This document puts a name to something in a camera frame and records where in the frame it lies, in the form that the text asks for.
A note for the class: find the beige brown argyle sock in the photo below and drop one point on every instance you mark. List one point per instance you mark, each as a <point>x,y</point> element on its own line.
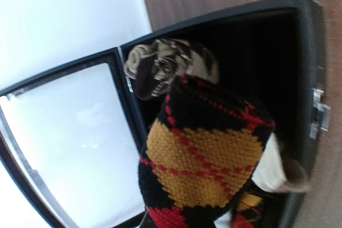
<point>153,67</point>

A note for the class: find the red orange argyle sock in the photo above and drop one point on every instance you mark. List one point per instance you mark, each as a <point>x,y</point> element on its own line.
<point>200,153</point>

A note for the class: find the black box with glass lid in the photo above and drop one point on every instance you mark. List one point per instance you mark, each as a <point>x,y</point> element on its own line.
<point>72,137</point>

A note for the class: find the white sock in box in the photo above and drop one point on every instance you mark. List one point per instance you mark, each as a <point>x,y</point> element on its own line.
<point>278,174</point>

